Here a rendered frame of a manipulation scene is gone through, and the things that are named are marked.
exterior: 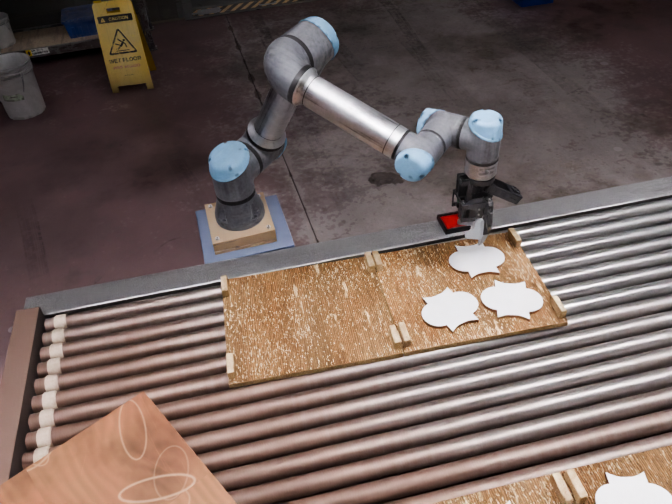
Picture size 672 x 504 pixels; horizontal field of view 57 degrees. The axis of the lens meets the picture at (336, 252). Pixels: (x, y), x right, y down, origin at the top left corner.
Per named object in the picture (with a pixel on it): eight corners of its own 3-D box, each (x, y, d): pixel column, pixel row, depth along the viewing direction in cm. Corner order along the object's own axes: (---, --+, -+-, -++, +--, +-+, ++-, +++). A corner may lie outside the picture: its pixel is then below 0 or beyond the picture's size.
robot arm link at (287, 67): (245, 48, 138) (432, 160, 130) (273, 27, 145) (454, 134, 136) (240, 88, 147) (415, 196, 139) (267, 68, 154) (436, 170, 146)
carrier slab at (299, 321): (222, 283, 168) (221, 279, 167) (370, 259, 173) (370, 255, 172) (229, 388, 143) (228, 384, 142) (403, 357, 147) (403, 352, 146)
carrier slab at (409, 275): (370, 259, 173) (370, 255, 172) (510, 235, 177) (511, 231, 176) (404, 356, 147) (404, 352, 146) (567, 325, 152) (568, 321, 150)
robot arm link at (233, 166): (206, 194, 183) (196, 157, 173) (234, 169, 191) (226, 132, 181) (238, 207, 178) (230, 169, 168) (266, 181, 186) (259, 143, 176)
